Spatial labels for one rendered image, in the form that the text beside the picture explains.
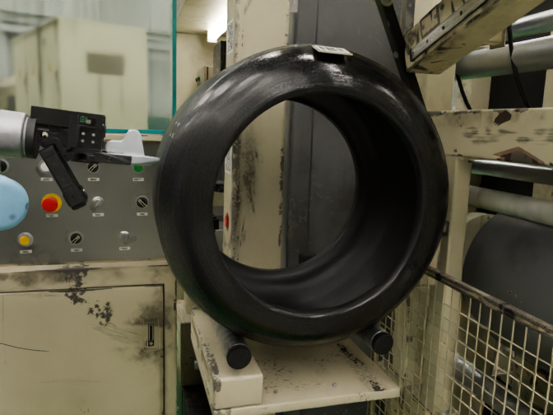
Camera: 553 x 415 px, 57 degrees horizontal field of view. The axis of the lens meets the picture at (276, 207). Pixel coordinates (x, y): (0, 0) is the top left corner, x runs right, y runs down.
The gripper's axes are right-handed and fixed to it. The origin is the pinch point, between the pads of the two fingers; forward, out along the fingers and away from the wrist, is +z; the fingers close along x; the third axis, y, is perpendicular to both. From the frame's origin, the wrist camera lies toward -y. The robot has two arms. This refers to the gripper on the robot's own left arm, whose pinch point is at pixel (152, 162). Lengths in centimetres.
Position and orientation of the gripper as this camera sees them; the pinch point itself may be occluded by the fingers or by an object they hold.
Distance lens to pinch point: 92.5
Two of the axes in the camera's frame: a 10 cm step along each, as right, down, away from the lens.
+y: 1.3, -9.8, -1.4
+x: -2.7, -1.7, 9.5
